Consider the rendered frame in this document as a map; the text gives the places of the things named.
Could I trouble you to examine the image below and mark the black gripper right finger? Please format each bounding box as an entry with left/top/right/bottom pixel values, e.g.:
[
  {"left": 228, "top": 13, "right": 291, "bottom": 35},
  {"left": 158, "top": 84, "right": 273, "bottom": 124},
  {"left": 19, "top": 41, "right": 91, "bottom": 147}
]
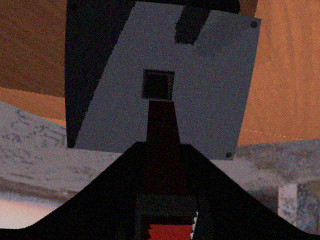
[{"left": 180, "top": 144, "right": 320, "bottom": 240}]

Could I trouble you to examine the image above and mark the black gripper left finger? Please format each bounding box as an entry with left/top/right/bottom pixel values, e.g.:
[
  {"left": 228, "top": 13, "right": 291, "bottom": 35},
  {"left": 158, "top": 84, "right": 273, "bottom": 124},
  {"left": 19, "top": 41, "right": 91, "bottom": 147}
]
[{"left": 0, "top": 141, "right": 148, "bottom": 240}]

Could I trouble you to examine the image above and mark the dark grey sloped panel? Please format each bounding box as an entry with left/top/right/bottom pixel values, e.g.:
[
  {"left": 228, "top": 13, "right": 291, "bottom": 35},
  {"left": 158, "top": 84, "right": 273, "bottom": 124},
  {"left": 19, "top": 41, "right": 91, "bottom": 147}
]
[{"left": 64, "top": 0, "right": 261, "bottom": 161}]

